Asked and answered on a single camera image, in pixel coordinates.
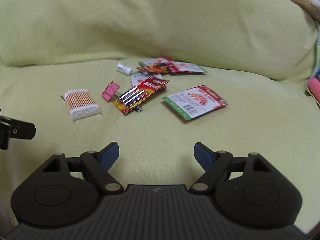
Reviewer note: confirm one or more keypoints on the red battery pack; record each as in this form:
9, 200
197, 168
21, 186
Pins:
135, 96

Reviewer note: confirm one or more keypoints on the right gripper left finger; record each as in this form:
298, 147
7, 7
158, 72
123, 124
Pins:
96, 167

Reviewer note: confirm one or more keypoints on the small black binder clip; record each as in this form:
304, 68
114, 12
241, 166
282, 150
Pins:
138, 108

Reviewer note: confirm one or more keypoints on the blue green patchwork cover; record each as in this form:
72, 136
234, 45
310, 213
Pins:
316, 68

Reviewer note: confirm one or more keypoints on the cotton swab pack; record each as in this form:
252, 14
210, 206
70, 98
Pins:
80, 104

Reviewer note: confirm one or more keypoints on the pink binder clip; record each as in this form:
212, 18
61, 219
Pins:
111, 91

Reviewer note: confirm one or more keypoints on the light green sofa cover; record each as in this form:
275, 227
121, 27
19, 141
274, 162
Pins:
258, 55

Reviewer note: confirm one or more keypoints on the red green sachet packet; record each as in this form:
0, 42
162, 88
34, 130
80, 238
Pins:
194, 102

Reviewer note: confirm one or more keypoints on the pink folded blanket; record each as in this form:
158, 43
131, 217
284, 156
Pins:
313, 88

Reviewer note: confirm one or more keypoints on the red green sachet back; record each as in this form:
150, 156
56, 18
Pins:
164, 65

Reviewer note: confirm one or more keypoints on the small white bottle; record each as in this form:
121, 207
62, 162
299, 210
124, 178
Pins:
124, 69

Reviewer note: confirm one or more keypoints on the white sachet under batteries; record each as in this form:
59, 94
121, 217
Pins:
139, 77

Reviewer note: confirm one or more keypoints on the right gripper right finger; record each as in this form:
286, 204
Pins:
214, 164

